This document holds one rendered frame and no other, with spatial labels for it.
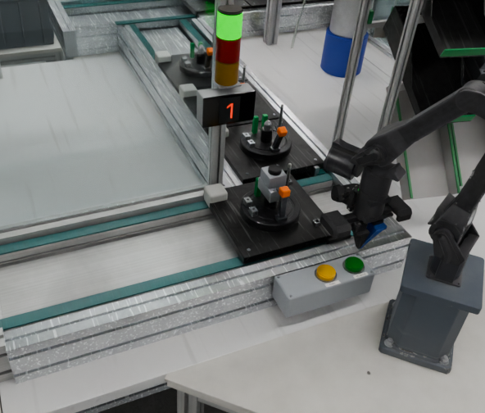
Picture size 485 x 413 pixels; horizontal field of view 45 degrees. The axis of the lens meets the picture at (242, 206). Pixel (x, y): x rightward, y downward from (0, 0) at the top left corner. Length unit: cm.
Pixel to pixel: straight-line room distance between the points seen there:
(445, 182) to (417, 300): 44
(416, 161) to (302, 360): 57
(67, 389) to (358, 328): 61
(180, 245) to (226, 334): 24
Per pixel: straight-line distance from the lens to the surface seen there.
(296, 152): 157
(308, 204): 140
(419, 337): 123
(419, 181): 148
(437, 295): 113
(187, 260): 130
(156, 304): 116
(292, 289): 120
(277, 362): 121
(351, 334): 128
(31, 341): 113
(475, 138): 160
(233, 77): 123
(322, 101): 207
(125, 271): 128
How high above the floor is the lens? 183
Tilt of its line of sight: 39 degrees down
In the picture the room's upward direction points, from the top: 5 degrees clockwise
